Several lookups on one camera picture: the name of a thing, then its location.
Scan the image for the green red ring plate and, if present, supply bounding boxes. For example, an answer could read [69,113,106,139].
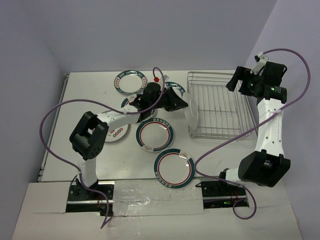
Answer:
[153,148,195,189]
[135,118,175,153]
[120,93,157,124]

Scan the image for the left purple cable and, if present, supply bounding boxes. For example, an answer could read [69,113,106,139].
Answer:
[39,66,168,230]

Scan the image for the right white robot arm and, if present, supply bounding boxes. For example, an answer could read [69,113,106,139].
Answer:
[217,56,291,196]

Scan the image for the orange sunburst pattern plate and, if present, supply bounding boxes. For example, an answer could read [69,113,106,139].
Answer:
[184,99,199,132]

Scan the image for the purple cable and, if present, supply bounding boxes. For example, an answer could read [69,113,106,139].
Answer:
[39,66,168,230]
[193,47,312,221]

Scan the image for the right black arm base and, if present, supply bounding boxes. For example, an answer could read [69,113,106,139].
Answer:
[195,177,250,209]

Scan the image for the green lettered rim plate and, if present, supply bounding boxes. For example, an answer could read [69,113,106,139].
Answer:
[113,70,147,96]
[165,81,188,102]

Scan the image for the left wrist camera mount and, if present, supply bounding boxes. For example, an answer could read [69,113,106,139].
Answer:
[153,74,169,85]

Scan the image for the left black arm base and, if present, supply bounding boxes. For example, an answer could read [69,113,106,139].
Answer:
[65,180,115,217]

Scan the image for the grey rim red character plate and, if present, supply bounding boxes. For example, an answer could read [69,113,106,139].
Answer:
[100,110,130,144]

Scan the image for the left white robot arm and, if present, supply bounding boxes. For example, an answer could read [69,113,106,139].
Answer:
[69,82,191,200]

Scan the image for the silver tape patch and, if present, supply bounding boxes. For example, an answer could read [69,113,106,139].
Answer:
[112,179,204,217]

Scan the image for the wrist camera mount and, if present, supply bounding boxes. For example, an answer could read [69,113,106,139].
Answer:
[250,52,270,75]
[153,74,169,85]

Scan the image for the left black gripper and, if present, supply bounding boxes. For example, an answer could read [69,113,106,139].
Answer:
[149,86,188,112]

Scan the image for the steel wire dish rack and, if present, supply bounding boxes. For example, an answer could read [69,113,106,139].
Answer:
[186,70,256,140]

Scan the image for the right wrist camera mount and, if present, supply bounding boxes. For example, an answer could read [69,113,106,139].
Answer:
[250,52,270,75]

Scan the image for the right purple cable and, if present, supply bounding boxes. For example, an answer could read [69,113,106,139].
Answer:
[193,47,312,221]

